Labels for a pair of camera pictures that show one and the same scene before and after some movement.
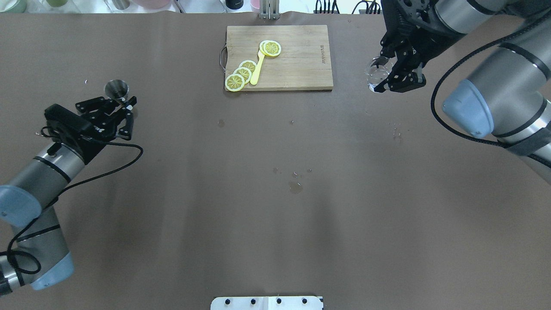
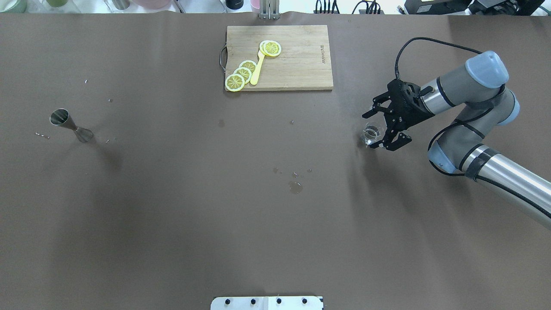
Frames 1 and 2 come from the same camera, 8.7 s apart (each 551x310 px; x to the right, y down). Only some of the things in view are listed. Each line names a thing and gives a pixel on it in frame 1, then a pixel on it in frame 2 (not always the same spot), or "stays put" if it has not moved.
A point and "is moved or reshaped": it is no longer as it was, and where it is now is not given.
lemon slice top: x=234 y=82 stays put
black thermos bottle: x=234 y=4 stays put
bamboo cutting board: x=303 y=63 stays put
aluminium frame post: x=269 y=10 stays put
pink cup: x=255 y=3 stays put
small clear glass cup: x=375 y=76 to x=373 y=129
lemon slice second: x=244 y=72 stays put
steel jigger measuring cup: x=116 y=89 is moved or reshaped
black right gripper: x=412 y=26 to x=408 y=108
